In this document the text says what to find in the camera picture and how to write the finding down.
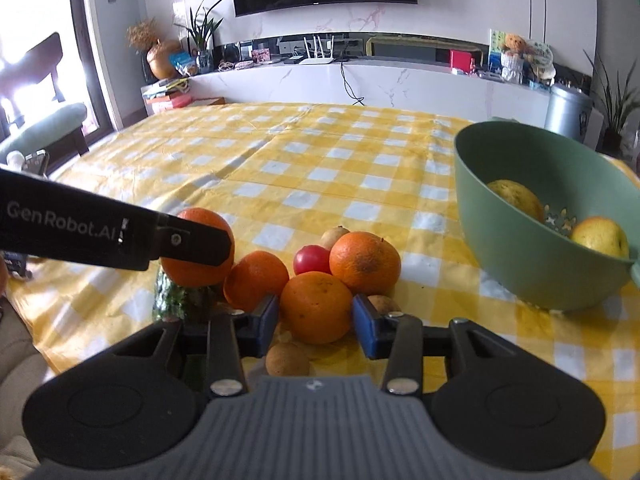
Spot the small orange mandarin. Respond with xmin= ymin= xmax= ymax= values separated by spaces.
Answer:
xmin=224 ymin=250 xmax=290 ymax=312

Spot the small brown longan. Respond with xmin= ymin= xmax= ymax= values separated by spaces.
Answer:
xmin=368 ymin=295 xmax=401 ymax=315

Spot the brown longan fruit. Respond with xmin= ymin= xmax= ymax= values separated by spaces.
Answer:
xmin=319 ymin=226 xmax=349 ymax=250

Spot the red box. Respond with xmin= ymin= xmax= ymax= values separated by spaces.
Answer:
xmin=449 ymin=50 xmax=475 ymax=74

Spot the brown longan near gripper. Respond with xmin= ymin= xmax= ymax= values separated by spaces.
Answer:
xmin=265 ymin=342 xmax=310 ymax=377

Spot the white wifi router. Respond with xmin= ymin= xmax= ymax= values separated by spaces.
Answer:
xmin=300 ymin=35 xmax=335 ymax=65

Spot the tall potted green plant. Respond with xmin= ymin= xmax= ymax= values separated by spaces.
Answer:
xmin=585 ymin=52 xmax=639 ymax=155

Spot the yellow-green pear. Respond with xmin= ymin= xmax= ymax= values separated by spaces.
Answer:
xmin=487 ymin=179 xmax=544 ymax=222

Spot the green cushioned chair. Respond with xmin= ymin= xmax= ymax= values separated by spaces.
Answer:
xmin=1 ymin=103 xmax=89 ymax=171

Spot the teddy bear toy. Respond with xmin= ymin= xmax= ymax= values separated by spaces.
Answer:
xmin=500 ymin=34 xmax=529 ymax=84

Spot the stack of books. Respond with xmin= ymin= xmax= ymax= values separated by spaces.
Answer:
xmin=141 ymin=78 xmax=226 ymax=116

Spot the orange gourd vase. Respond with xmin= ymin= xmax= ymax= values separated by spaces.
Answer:
xmin=146 ymin=39 xmax=182 ymax=79

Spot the black power cable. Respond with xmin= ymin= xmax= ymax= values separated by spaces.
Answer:
xmin=338 ymin=58 xmax=368 ymax=108

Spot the large yellow-red mango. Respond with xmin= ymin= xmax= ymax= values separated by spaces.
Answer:
xmin=570 ymin=217 xmax=629 ymax=259

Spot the orange mandarin front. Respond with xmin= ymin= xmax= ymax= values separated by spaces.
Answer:
xmin=279 ymin=271 xmax=352 ymax=344

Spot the yellow checkered tablecloth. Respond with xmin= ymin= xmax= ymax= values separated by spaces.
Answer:
xmin=4 ymin=102 xmax=640 ymax=478

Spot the silver pedal trash bin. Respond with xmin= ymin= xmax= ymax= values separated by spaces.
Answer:
xmin=544 ymin=84 xmax=593 ymax=143

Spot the green colander bowl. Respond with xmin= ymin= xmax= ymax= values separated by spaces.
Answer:
xmin=454 ymin=120 xmax=639 ymax=311

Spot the orange with dark spot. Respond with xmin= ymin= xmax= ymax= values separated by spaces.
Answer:
xmin=329 ymin=232 xmax=401 ymax=296

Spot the small potted grass plant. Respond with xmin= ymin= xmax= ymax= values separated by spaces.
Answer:
xmin=174 ymin=0 xmax=224 ymax=74

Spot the black soundbar speaker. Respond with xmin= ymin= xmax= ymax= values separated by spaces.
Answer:
xmin=366 ymin=34 xmax=488 ymax=65

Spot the white marble tv cabinet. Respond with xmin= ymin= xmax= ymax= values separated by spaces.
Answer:
xmin=190 ymin=58 xmax=549 ymax=127

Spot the green cucumber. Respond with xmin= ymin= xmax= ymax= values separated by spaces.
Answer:
xmin=151 ymin=268 xmax=212 ymax=323

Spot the small red tomato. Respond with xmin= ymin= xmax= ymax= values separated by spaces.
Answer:
xmin=293 ymin=245 xmax=331 ymax=275

